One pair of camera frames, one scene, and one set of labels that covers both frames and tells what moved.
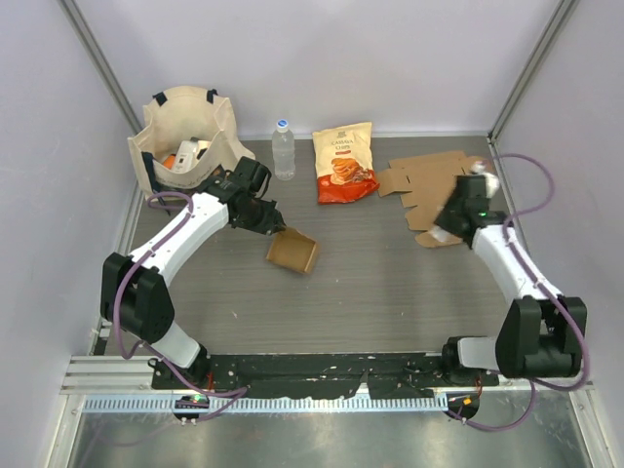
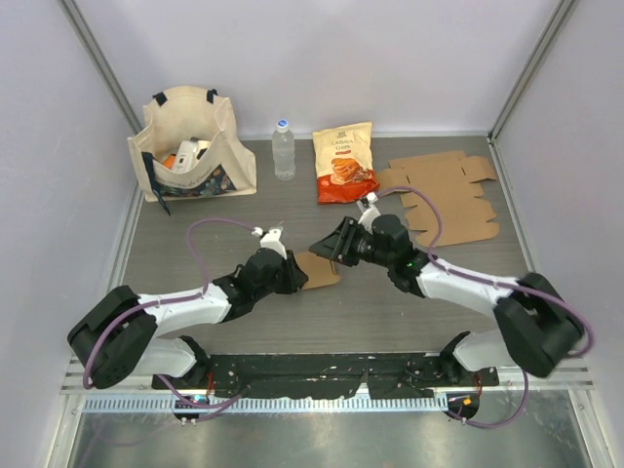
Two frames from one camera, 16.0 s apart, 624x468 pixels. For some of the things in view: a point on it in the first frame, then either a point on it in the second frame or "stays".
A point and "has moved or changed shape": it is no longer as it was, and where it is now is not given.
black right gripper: (442, 219) to (338, 245)
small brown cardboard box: (292, 250) has moved or changed shape
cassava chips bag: (344, 164) stays
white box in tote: (189, 154) stays
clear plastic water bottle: (284, 155) stays
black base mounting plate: (283, 375) stays
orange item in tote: (170, 161) stays
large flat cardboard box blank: (425, 182) stays
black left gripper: (271, 222) to (295, 276)
